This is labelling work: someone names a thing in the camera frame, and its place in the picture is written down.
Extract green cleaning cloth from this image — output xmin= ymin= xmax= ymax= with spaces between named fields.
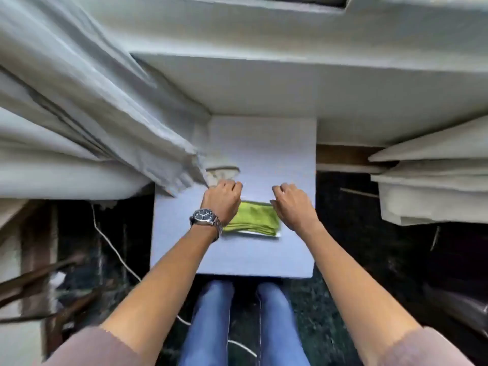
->
xmin=223 ymin=201 xmax=283 ymax=237

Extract person's right hand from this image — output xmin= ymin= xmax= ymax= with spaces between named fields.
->
xmin=269 ymin=182 xmax=320 ymax=235

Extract silver wristwatch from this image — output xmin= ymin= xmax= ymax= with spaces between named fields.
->
xmin=189 ymin=208 xmax=223 ymax=242

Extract wooden baseboard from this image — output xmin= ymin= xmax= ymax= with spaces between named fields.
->
xmin=316 ymin=144 xmax=386 ymax=174

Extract folded grey curtain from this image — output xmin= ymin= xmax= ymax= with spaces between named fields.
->
xmin=368 ymin=116 xmax=488 ymax=227

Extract pink shirt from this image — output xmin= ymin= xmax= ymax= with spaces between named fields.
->
xmin=42 ymin=325 xmax=475 ymax=366

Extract blue jeans legs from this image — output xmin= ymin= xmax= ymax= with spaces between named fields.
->
xmin=178 ymin=280 xmax=312 ymax=366

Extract beige crumpled paper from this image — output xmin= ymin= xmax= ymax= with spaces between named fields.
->
xmin=205 ymin=166 xmax=241 ymax=186

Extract white cable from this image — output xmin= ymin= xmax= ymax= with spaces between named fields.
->
xmin=90 ymin=203 xmax=258 ymax=359

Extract dark wooden chair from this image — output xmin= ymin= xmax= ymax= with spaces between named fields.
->
xmin=0 ymin=251 xmax=101 ymax=325

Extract person's left forearm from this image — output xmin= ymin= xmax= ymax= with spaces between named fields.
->
xmin=100 ymin=224 xmax=221 ymax=366

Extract person's right forearm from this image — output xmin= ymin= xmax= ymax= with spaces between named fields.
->
xmin=295 ymin=221 xmax=422 ymax=366

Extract small white table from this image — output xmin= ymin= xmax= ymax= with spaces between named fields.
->
xmin=149 ymin=116 xmax=318 ymax=280

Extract person's left hand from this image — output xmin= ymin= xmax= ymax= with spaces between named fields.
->
xmin=201 ymin=179 xmax=243 ymax=225

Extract large grey curtain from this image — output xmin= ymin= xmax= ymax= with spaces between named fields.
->
xmin=0 ymin=0 xmax=212 ymax=201

